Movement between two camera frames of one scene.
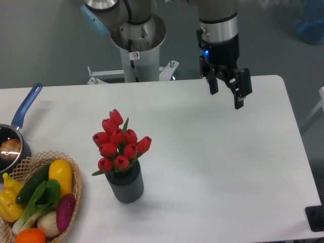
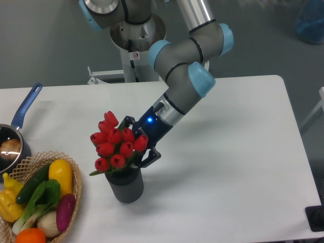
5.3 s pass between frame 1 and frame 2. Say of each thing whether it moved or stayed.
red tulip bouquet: stayed
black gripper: moved
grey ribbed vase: stayed
